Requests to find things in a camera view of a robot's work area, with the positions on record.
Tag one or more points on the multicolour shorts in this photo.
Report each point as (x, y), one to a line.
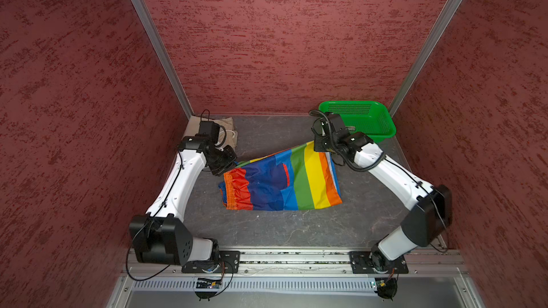
(295, 179)

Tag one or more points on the right circuit board with wires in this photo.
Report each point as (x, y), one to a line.
(387, 288)

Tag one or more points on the aluminium corner post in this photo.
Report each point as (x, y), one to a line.
(154, 37)
(441, 23)

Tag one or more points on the left aluminium corner post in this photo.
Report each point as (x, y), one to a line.
(154, 37)

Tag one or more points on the circuit board with wires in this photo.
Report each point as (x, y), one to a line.
(208, 284)
(387, 288)

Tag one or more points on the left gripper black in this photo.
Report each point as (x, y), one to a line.
(230, 158)

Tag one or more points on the beige shorts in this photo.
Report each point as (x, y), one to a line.
(230, 135)

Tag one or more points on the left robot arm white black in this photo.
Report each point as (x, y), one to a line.
(159, 236)

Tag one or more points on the green plastic basket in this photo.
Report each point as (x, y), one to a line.
(369, 117)

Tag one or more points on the left circuit board with wires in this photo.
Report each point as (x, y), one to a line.
(208, 284)

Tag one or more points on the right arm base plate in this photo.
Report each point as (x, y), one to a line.
(359, 263)

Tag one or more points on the right aluminium corner post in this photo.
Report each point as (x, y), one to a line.
(441, 23)

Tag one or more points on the slotted cable duct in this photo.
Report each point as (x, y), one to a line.
(297, 285)

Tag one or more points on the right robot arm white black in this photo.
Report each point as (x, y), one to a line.
(430, 207)

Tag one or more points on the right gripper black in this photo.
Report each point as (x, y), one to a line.
(319, 146)

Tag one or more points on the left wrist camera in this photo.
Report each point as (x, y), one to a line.
(212, 130)

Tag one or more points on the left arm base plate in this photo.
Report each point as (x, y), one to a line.
(229, 261)

